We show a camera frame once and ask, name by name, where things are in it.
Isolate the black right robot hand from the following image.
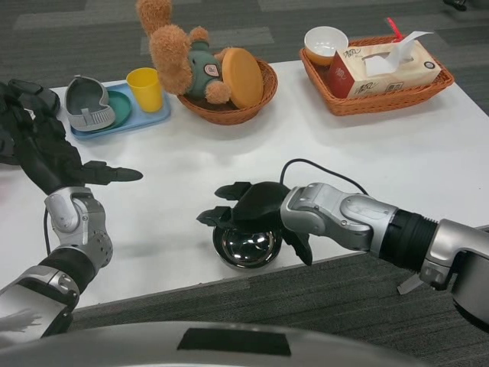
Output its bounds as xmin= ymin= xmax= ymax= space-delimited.
xmin=196 ymin=181 xmax=314 ymax=267

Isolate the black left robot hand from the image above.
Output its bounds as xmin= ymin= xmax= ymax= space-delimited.
xmin=0 ymin=95 xmax=144 ymax=196

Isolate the shiny metal bowl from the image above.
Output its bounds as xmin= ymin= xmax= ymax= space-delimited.
xmin=212 ymin=224 xmax=285 ymax=273

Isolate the grey plastic bowl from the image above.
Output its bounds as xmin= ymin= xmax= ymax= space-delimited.
xmin=65 ymin=74 xmax=116 ymax=133

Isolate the white and orange bowl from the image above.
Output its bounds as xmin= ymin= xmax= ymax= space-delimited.
xmin=303 ymin=25 xmax=350 ymax=67

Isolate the round wicker basket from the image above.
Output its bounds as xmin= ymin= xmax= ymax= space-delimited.
xmin=176 ymin=57 xmax=279 ymax=126

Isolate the green plate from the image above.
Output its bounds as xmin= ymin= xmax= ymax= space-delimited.
xmin=103 ymin=90 xmax=133 ymax=130

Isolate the light blue tray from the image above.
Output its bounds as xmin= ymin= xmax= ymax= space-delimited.
xmin=70 ymin=80 xmax=172 ymax=142

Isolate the orange round disc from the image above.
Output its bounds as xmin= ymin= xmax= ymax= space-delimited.
xmin=222 ymin=46 xmax=265 ymax=110

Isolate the yellow plastic cup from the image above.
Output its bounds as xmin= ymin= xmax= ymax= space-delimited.
xmin=125 ymin=67 xmax=164 ymax=114

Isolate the rectangular wicker basket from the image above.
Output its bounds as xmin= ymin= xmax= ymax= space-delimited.
xmin=298 ymin=34 xmax=456 ymax=117

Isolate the brown teddy bear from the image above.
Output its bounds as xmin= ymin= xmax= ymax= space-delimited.
xmin=135 ymin=0 xmax=232 ymax=106

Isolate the beige tissue box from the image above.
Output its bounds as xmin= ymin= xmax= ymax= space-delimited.
xmin=329 ymin=30 xmax=442 ymax=101

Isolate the silver robot chest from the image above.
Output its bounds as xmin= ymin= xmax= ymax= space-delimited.
xmin=0 ymin=320 xmax=489 ymax=367

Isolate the red plastic utensil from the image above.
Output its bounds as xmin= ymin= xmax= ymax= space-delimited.
xmin=386 ymin=16 xmax=406 ymax=41

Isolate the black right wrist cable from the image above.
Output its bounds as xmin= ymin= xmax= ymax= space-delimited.
xmin=280 ymin=159 xmax=370 ymax=196

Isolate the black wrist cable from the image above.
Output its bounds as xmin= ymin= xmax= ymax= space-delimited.
xmin=42 ymin=208 xmax=53 ymax=255
xmin=280 ymin=159 xmax=370 ymax=196

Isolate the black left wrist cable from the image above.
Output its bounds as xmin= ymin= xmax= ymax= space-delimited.
xmin=42 ymin=208 xmax=53 ymax=255

